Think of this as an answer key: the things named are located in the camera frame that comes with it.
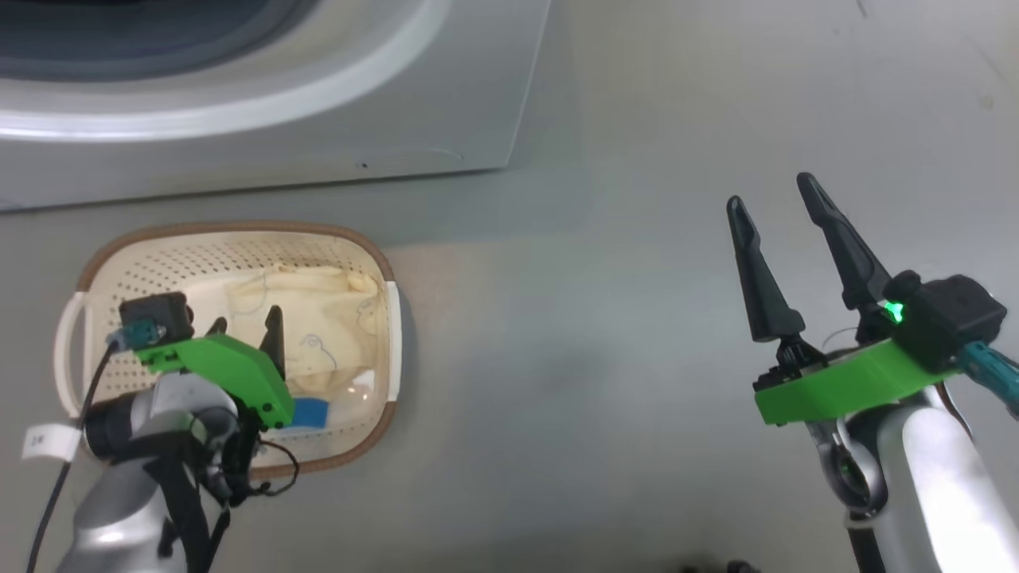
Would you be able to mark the cream garment bear print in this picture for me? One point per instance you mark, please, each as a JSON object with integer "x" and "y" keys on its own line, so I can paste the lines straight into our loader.
{"x": 318, "y": 318}

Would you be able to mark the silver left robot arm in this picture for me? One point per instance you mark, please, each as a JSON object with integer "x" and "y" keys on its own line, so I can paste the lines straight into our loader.
{"x": 119, "y": 493}

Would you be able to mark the teal right camera connector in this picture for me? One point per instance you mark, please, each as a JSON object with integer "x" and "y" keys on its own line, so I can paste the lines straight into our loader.
{"x": 991, "y": 374}

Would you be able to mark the grey rubber door seal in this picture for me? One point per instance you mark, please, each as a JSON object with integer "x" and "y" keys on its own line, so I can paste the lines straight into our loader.
{"x": 159, "y": 48}

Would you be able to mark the cream perforated basket brown rim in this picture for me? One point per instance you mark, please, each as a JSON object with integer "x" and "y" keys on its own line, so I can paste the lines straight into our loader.
{"x": 159, "y": 255}

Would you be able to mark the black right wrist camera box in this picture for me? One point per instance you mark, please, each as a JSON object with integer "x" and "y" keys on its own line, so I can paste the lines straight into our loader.
{"x": 947, "y": 318}

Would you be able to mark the white tag on left arm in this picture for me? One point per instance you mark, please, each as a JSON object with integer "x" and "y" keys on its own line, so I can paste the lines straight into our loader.
{"x": 49, "y": 442}

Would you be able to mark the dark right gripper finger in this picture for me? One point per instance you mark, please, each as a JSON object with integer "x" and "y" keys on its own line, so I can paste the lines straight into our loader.
{"x": 764, "y": 286}
{"x": 852, "y": 255}

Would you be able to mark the cream garment blue cuff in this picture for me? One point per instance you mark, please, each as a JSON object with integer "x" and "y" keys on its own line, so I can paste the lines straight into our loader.
{"x": 312, "y": 412}

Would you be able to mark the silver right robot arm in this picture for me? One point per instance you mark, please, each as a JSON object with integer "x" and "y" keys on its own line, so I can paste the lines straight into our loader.
{"x": 931, "y": 485}

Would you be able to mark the teal left camera connector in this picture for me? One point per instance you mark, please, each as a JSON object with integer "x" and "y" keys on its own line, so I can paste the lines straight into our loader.
{"x": 131, "y": 336}

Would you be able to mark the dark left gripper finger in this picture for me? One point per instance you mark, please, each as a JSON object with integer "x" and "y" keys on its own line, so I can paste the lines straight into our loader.
{"x": 217, "y": 327}
{"x": 275, "y": 342}

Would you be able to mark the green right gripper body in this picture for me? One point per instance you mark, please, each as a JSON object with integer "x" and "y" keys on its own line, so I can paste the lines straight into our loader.
{"x": 844, "y": 390}

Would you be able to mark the teal camera connector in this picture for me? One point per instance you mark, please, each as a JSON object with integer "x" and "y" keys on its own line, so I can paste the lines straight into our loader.
{"x": 991, "y": 374}
{"x": 131, "y": 336}

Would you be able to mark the white front-load washing machine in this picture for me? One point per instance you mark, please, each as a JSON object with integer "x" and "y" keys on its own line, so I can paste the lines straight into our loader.
{"x": 318, "y": 135}

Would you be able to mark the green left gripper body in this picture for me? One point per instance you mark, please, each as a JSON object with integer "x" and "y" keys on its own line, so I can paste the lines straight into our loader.
{"x": 231, "y": 370}

